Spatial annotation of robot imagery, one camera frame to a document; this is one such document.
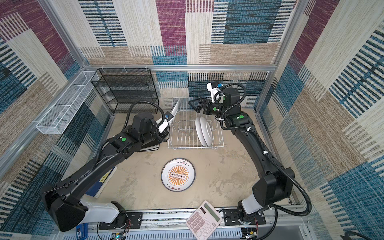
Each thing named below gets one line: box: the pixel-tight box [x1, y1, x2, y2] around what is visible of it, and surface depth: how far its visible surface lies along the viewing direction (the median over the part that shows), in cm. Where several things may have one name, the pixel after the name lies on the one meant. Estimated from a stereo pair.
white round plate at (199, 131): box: [195, 117, 207, 147], surface depth 91 cm
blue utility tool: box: [75, 222, 89, 240], surface depth 69 cm
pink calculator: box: [185, 200, 223, 240], surface depth 73 cm
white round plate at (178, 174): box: [160, 157, 196, 192], surface depth 89 cm
